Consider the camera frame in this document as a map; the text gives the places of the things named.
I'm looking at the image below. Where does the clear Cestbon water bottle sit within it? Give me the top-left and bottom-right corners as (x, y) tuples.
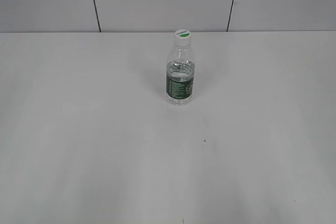
(166, 43), (195, 105)

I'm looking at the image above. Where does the white Cestbon bottle cap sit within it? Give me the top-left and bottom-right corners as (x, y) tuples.
(174, 29), (191, 47)

